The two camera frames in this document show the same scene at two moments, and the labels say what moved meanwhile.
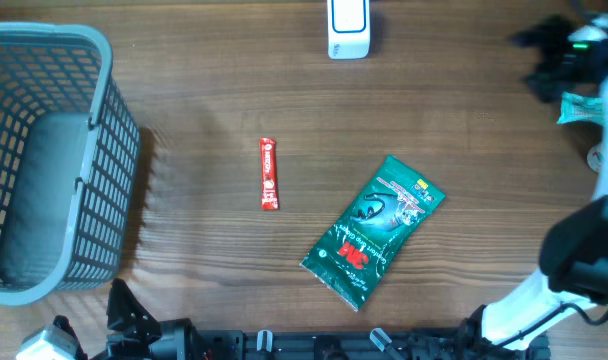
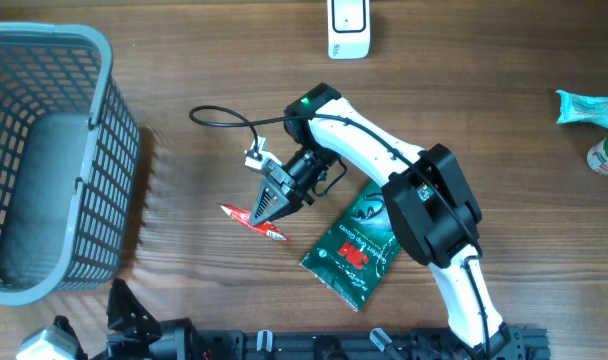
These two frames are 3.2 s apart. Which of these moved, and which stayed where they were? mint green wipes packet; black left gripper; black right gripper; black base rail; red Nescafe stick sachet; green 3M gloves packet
Moved: black right gripper; red Nescafe stick sachet
Stayed: black base rail; mint green wipes packet; black left gripper; green 3M gloves packet
